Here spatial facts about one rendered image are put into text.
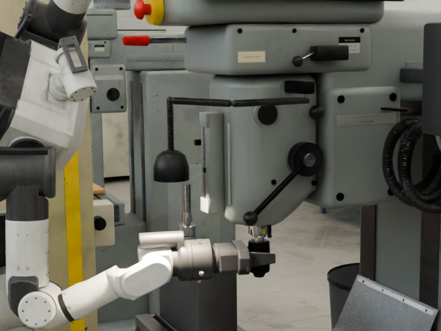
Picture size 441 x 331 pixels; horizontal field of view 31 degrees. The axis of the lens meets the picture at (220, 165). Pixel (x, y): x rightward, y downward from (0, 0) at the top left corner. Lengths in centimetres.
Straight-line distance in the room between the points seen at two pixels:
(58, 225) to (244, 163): 187
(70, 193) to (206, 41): 184
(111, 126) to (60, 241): 675
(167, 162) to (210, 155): 11
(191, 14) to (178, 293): 88
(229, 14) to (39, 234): 61
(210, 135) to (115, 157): 852
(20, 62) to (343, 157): 75
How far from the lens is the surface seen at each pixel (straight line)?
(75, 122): 184
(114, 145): 1015
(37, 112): 181
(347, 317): 211
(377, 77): 174
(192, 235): 218
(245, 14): 157
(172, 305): 220
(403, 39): 178
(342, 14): 167
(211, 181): 167
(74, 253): 345
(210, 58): 163
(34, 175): 172
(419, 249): 191
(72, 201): 340
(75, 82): 176
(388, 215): 199
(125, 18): 1106
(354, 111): 170
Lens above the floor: 169
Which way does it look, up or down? 8 degrees down
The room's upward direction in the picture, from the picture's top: 1 degrees counter-clockwise
